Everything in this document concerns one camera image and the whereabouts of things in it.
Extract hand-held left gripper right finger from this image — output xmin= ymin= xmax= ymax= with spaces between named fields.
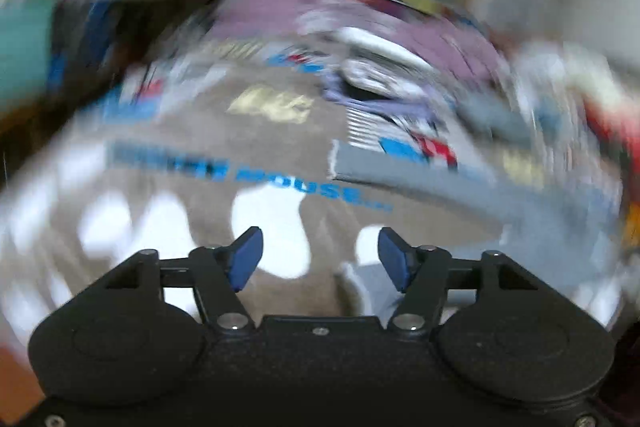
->
xmin=377 ymin=227 xmax=542 ymax=332

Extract pile of folded purple-white clothes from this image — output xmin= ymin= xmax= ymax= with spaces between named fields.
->
xmin=270 ymin=24 xmax=461 ymax=168

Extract purple floral quilt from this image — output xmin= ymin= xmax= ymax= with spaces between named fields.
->
xmin=210 ymin=0 xmax=506 ymax=72

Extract grey pants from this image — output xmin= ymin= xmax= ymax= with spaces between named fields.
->
xmin=330 ymin=139 xmax=626 ymax=258

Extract brown printed blanket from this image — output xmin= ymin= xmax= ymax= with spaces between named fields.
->
xmin=0 ymin=37 xmax=626 ymax=333

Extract stack of folded clothes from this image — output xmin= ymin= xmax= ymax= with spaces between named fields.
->
xmin=500 ymin=39 xmax=640 ymax=228

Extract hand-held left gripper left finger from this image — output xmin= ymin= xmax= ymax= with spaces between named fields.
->
xmin=102 ymin=226 xmax=265 ymax=332

